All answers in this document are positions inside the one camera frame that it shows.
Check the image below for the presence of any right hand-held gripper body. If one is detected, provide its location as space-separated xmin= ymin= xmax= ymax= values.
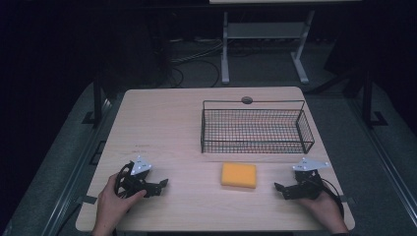
xmin=284 ymin=156 xmax=330 ymax=201

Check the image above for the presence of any black cable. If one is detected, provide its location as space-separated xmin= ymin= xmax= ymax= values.
xmin=319 ymin=178 xmax=345 ymax=219

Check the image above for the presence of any black metal post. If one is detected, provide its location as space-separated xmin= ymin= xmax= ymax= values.
xmin=82 ymin=73 xmax=109 ymax=129
xmin=360 ymin=70 xmax=388 ymax=130

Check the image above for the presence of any person's left hand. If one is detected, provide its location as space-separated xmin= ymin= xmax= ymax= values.
xmin=92 ymin=173 xmax=148 ymax=236

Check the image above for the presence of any white metal stand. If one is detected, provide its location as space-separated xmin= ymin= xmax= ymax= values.
xmin=220 ymin=9 xmax=316 ymax=85

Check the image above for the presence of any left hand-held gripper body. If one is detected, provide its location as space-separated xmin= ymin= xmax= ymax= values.
xmin=114 ymin=155 xmax=157 ymax=200

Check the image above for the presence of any yellow sponge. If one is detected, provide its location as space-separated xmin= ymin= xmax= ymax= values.
xmin=220 ymin=162 xmax=258 ymax=190

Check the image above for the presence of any bundle of floor cables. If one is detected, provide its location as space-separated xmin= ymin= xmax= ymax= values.
xmin=166 ymin=37 xmax=227 ymax=89

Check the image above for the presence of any person's right hand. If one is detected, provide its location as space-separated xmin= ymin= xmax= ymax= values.
xmin=296 ymin=190 xmax=349 ymax=235

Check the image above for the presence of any black wire basket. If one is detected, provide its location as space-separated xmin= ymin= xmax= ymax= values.
xmin=200 ymin=99 xmax=316 ymax=155

